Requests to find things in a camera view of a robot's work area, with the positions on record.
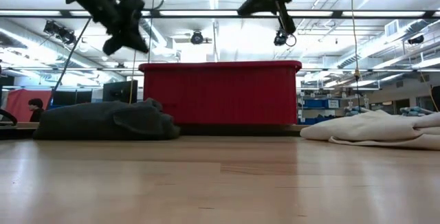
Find black round ceiling fixture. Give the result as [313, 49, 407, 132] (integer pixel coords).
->
[190, 30, 205, 45]

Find person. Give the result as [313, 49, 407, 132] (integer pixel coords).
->
[27, 98, 45, 123]

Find dark grey shorts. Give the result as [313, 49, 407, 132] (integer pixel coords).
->
[32, 97, 181, 141]

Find red plastic laundry bin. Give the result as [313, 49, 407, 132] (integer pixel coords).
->
[138, 60, 303, 126]

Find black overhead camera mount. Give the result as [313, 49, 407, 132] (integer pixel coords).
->
[273, 0, 297, 47]

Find yellow hanging cord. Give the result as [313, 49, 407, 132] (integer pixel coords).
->
[346, 0, 362, 112]

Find black ceiling light fixture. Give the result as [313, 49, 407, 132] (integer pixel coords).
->
[43, 20, 77, 45]

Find metal shelf rack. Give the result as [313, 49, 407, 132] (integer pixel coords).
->
[297, 92, 366, 126]

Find small black ceiling fixture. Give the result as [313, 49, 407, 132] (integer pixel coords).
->
[407, 34, 425, 45]

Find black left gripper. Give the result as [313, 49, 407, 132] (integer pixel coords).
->
[99, 0, 151, 56]

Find red partition panel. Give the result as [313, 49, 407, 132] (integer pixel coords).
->
[5, 89, 52, 122]

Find black computer monitor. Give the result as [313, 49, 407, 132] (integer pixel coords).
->
[102, 79, 138, 104]

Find white cloth bag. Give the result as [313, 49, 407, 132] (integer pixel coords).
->
[300, 109, 440, 151]

